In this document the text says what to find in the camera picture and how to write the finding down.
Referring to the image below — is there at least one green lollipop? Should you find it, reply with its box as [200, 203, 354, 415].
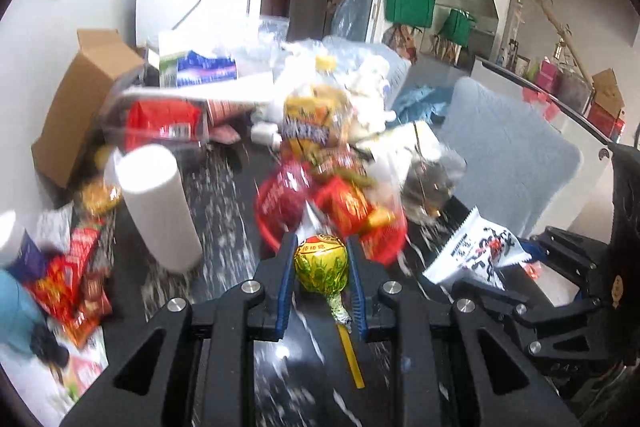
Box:
[293, 233, 366, 389]

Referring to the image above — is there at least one red gold snack packet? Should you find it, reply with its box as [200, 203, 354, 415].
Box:
[314, 176, 372, 237]

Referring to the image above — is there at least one clear zip plastic bag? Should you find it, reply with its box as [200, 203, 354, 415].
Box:
[367, 156, 402, 215]

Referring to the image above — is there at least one dark red snack bag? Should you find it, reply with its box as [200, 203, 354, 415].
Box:
[256, 160, 314, 239]

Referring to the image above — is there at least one yellow black snack bag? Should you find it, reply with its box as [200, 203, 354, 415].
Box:
[362, 206, 396, 233]

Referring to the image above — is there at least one brown cereal snack bag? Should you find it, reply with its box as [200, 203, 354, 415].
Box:
[309, 146, 376, 187]

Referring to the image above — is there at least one grey leaf pattern chair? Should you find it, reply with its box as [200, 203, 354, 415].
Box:
[436, 77, 582, 237]

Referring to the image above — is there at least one red plastic basket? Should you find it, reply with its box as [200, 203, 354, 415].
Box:
[252, 171, 409, 268]

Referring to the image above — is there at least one glass cup with tea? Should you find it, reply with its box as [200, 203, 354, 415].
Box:
[400, 145, 468, 225]

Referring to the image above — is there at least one red snack packets pile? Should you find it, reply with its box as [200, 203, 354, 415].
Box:
[26, 220, 112, 349]

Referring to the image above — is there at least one blue round humidifier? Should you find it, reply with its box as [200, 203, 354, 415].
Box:
[1, 270, 70, 369]

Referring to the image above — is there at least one yellow peanut snack bag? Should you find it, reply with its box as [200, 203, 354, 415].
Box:
[80, 179, 122, 217]

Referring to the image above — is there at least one iced tea bottle yellow cap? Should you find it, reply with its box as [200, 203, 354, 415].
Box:
[280, 55, 354, 160]

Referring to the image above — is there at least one white paper towel roll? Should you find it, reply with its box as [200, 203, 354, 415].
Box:
[104, 144, 203, 273]

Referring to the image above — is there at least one white lid blue jar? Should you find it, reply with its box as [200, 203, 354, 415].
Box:
[0, 210, 47, 284]

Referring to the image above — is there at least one cream cartoon water bottle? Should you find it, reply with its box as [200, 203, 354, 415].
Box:
[344, 55, 396, 141]

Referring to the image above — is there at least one clear plastic tray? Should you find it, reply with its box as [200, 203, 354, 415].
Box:
[99, 96, 208, 153]

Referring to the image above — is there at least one red bag in tray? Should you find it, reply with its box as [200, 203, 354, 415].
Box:
[125, 98, 202, 152]

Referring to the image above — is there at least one white foam board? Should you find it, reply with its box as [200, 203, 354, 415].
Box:
[118, 72, 273, 104]

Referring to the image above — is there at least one green tote bag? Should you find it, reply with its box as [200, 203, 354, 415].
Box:
[384, 0, 435, 28]
[439, 9, 476, 48]

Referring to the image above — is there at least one blue tissue pack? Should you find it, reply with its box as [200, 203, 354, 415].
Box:
[176, 51, 238, 88]

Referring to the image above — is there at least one brown cardboard box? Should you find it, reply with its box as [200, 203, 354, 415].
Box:
[32, 29, 144, 188]

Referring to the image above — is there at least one white mini fridge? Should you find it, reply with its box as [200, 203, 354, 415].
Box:
[134, 0, 266, 51]

